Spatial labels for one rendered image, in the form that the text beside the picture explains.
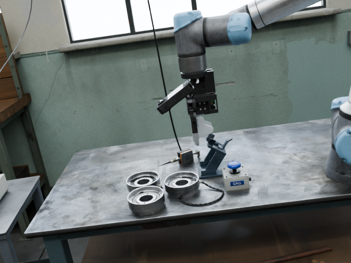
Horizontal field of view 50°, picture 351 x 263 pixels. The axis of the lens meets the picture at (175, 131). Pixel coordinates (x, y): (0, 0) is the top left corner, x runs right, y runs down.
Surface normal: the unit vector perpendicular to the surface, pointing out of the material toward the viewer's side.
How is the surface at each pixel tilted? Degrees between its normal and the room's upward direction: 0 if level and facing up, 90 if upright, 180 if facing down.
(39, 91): 90
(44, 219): 0
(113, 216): 0
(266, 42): 90
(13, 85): 90
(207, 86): 90
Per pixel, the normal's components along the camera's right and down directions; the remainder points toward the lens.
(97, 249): -0.14, -0.93
